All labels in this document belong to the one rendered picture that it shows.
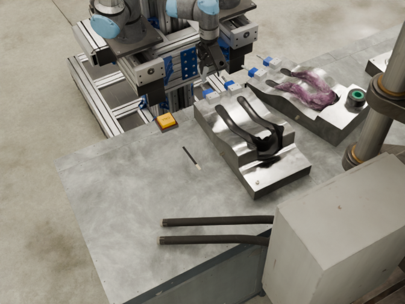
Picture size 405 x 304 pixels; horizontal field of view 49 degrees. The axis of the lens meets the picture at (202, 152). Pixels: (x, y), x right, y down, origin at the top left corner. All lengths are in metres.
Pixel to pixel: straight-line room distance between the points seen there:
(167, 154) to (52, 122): 1.54
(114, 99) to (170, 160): 1.23
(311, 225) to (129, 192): 1.00
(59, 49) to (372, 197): 3.21
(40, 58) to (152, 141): 2.07
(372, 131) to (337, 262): 0.41
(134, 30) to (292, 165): 0.88
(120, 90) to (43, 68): 0.88
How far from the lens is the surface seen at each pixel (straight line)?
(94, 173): 1.83
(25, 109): 3.41
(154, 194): 1.73
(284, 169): 1.72
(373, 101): 1.07
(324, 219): 0.90
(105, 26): 1.80
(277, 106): 1.99
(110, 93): 3.01
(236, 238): 1.53
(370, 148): 1.20
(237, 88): 1.93
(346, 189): 0.95
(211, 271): 1.76
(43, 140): 3.15
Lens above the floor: 2.23
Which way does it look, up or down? 51 degrees down
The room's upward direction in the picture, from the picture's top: 2 degrees counter-clockwise
